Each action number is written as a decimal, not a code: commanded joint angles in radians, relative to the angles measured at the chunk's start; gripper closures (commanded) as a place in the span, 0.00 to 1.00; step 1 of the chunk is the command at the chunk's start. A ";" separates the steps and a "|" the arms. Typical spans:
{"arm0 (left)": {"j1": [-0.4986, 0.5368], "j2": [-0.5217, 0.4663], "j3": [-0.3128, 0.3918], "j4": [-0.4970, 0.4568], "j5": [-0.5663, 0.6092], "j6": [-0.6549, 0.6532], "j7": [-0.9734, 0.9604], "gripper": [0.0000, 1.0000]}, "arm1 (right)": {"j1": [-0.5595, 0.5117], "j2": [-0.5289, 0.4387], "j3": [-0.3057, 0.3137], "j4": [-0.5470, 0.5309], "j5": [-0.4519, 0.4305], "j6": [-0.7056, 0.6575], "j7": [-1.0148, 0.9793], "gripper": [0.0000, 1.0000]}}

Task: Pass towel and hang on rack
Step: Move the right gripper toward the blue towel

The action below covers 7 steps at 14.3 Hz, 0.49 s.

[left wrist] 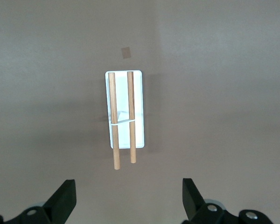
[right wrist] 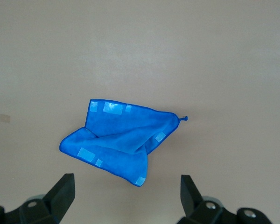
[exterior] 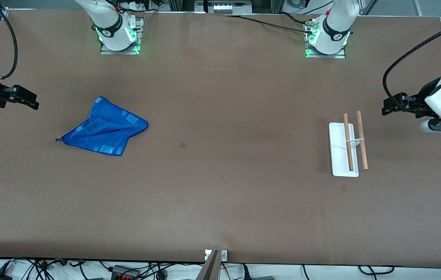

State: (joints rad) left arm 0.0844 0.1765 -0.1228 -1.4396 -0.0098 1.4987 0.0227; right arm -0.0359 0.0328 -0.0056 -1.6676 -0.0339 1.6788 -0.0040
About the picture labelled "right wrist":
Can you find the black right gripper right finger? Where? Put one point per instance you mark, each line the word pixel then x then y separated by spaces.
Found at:
pixel 189 198

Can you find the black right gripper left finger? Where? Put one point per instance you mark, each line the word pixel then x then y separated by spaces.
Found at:
pixel 60 198

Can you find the blue microfibre towel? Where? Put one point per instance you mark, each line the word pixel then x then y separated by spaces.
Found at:
pixel 121 137

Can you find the tan tape patch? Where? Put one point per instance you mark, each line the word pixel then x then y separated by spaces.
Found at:
pixel 5 118

